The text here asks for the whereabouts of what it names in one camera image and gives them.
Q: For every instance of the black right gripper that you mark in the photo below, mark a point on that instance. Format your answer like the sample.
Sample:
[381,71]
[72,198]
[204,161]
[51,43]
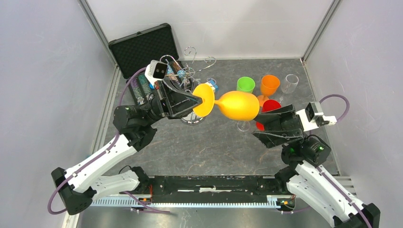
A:
[281,129]

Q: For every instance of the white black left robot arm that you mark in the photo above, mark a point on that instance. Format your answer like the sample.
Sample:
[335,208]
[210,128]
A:
[85,182]

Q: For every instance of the slotted cable duct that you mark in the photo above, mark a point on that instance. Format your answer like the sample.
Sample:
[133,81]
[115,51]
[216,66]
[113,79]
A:
[127,201]

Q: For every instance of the chrome wire glass rack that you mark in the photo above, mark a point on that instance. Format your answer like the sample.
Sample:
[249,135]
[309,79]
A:
[185,76]

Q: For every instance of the black poker chip case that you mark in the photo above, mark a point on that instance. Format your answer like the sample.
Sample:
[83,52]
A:
[136,51]

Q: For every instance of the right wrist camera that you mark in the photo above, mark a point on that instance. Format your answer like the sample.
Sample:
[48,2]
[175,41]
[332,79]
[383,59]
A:
[312,117]

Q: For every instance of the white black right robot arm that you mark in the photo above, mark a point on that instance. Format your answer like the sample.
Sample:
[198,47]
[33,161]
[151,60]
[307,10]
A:
[304,175]

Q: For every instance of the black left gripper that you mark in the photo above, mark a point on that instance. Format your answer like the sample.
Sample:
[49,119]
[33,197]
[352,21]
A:
[171,107]

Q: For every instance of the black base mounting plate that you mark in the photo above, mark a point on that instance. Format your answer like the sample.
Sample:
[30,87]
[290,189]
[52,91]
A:
[212,189]

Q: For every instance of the orange plastic wine glass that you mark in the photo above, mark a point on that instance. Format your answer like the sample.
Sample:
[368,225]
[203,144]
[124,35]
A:
[268,86]

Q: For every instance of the grey white blue brick toy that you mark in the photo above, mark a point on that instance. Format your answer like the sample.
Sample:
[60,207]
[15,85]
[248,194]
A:
[213,84]

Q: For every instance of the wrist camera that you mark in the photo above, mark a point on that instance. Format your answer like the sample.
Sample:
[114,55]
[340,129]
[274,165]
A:
[312,117]
[155,71]

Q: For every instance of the green plastic wine glass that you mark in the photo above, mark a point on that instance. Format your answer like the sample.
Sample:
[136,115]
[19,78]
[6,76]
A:
[245,84]

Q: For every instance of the yellow plastic wine glass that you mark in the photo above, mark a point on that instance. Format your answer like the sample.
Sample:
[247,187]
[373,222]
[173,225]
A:
[235,105]

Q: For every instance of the red plastic wine glass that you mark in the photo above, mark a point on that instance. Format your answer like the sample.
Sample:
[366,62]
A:
[268,105]

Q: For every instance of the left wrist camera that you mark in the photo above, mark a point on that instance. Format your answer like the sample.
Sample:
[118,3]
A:
[155,71]

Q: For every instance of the clear wine glass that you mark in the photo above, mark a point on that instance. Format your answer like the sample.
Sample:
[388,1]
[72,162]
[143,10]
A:
[243,126]
[288,85]

